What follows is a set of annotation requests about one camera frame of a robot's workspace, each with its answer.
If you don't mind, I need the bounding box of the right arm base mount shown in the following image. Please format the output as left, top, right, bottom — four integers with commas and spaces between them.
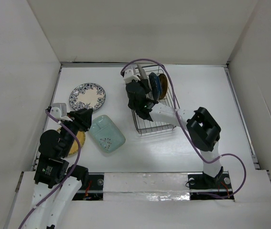
185, 173, 234, 200

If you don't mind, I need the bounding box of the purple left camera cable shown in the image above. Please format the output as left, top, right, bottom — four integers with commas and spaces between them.
18, 109, 81, 229

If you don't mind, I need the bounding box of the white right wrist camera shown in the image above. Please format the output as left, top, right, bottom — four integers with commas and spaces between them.
121, 66, 140, 84

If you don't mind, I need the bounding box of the yellow patterned round plate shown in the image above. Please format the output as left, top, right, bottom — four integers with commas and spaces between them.
158, 73, 168, 100

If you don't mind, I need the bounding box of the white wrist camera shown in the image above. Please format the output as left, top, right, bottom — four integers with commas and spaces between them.
46, 103, 68, 120
121, 66, 140, 84

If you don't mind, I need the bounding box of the blue floral white plate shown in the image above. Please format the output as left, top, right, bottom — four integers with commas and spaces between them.
69, 83, 106, 111

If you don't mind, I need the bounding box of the dark blue leaf dish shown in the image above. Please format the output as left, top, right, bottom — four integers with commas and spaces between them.
149, 72, 162, 100

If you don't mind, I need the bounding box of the yellow woven round plate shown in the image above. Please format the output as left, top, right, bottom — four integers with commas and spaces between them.
56, 127, 87, 157

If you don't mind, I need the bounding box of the purple camera cable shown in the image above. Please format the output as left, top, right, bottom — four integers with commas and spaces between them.
18, 109, 81, 229
120, 58, 247, 199

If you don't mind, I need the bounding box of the metal front rail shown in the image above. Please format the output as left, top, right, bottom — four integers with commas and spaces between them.
77, 187, 232, 194

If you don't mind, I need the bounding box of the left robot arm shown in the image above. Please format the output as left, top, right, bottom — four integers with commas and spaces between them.
19, 104, 93, 229

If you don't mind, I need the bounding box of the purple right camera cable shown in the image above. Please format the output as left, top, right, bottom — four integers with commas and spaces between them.
120, 58, 247, 199

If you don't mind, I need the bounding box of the grey reindeer plate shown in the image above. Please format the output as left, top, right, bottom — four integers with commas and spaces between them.
136, 63, 149, 82

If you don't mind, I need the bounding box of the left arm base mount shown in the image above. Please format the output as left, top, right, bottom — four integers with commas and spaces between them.
73, 173, 104, 201

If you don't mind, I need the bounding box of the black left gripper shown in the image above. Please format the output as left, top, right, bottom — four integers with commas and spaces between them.
61, 107, 92, 156

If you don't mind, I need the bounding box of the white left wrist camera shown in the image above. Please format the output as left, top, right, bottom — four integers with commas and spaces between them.
46, 103, 68, 120

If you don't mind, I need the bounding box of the light green rectangular tray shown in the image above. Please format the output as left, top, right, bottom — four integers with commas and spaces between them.
88, 114, 126, 156

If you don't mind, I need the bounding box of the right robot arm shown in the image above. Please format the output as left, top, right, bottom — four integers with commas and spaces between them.
126, 80, 223, 189

